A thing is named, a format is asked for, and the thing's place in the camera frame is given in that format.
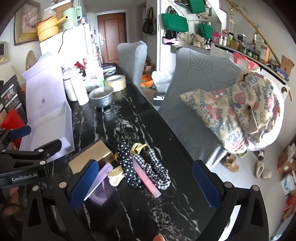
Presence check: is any black snack bag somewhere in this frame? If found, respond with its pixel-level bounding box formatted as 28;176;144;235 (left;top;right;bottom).
0;75;27;121

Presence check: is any person's left hand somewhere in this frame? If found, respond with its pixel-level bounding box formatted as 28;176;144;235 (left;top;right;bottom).
0;185;21;219

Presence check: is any white tube bottle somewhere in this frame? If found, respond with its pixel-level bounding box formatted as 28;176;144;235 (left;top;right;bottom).
70;75;90;106

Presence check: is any large green tote bag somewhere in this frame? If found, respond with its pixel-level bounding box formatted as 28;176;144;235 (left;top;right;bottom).
161;13;189;33

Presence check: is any clear plastic bag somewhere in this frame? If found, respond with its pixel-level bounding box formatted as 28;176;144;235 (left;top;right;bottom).
43;7;58;21

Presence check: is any wall intercom panel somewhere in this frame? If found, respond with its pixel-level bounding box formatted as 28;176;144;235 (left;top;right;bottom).
0;41;8;65

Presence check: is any gingham scrunchie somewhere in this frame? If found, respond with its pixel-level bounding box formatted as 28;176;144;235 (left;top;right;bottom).
134;148;171;191

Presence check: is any green electric kettle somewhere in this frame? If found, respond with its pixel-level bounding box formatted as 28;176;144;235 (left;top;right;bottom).
62;6;82;31

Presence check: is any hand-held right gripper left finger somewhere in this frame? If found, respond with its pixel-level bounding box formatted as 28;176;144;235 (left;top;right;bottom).
22;159;100;241

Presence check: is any floral cushion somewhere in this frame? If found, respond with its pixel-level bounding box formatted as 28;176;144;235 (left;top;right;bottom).
179;70;285;154

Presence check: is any cream hair claw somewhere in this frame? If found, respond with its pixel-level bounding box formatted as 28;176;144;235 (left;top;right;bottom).
107;166;125;187

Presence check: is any pink slim bar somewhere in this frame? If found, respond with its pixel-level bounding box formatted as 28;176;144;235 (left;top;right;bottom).
132;156;162;198

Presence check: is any white ledge shelf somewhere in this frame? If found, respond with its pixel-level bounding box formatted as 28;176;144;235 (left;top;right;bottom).
211;42;292;102

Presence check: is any lilac gift box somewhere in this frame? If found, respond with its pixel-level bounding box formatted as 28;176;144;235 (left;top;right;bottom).
20;52;75;160

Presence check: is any woven straw mat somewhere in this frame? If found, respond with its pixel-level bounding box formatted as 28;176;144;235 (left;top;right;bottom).
25;50;37;70

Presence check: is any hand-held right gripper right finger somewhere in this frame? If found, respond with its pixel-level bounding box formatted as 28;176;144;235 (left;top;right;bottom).
192;159;270;241

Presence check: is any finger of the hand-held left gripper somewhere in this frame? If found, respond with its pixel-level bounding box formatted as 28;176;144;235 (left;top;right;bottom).
0;126;31;150
30;138;63;163

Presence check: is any bamboo pole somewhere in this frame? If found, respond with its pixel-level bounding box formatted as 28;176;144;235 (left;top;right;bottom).
228;0;293;101

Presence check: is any framed picture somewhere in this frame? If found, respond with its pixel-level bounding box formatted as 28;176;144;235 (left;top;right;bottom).
14;0;41;46

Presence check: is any dark hanging bag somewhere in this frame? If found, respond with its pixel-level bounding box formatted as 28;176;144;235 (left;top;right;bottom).
142;7;158;35

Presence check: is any polka dot scrunchie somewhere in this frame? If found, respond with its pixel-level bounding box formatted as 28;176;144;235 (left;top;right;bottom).
116;140;142;189

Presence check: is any white plastic bag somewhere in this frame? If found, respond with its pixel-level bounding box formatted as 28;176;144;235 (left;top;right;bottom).
151;70;174;92

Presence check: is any white fridge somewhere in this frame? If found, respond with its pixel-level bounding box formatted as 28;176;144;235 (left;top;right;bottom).
39;23;97;70

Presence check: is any red canister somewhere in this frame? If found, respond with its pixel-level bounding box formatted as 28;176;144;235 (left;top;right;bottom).
0;109;26;146

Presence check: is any black case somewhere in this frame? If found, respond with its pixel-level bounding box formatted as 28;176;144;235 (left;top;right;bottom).
102;62;118;72

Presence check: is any yellow pot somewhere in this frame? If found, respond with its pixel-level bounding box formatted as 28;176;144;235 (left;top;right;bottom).
37;16;66;42

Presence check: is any brown door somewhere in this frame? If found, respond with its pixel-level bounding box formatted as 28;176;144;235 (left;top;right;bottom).
97;13;125;64

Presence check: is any pile of cartons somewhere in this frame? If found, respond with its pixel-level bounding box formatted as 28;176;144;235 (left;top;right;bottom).
277;144;296;220

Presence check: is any gold carton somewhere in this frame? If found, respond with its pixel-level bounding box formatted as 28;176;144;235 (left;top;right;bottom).
68;140;114;175

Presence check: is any black power cable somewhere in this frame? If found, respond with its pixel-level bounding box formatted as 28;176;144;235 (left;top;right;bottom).
58;29;67;52

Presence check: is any small purple box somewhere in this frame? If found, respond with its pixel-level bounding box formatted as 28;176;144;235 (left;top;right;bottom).
84;162;114;201

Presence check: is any row of jars and bottles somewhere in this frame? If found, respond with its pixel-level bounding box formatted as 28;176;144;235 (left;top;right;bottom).
213;29;271;64

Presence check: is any white jar with clear lid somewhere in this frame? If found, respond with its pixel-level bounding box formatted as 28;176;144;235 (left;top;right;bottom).
62;66;80;102

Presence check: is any white carton with label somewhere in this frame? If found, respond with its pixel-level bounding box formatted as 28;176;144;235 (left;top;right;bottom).
84;70;105;91

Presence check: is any steel bowl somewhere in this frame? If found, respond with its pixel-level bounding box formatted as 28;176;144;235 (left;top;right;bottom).
88;86;114;108

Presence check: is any clear tape roll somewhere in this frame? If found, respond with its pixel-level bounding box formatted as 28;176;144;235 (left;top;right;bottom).
104;75;127;93

